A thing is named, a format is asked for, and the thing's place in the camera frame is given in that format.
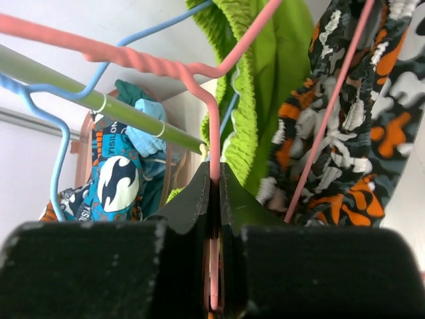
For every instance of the orange blue patterned shorts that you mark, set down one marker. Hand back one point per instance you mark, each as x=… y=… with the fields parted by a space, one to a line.
x=114 y=188

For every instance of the teal green shorts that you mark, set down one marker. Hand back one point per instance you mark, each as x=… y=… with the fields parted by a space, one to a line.
x=153 y=167

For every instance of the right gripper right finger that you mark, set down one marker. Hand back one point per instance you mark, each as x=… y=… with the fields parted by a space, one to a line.
x=272 y=270

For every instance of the orange grey camouflage shorts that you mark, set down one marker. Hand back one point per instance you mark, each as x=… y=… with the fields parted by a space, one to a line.
x=340 y=149

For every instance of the light blue shorts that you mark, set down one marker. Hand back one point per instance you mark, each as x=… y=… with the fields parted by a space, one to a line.
x=149 y=129

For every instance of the lime green shorts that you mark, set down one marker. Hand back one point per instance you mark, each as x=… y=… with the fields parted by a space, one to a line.
x=275 y=64

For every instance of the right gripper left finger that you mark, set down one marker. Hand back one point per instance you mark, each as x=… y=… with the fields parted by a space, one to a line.
x=137 y=269

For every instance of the metal clothes rack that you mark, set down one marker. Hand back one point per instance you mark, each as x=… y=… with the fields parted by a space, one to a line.
x=40 y=78

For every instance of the pink translucent plastic basin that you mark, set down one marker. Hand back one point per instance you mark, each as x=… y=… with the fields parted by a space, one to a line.
x=83 y=156

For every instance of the light blue hanger left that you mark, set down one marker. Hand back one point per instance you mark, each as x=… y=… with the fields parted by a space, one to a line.
x=25 y=93

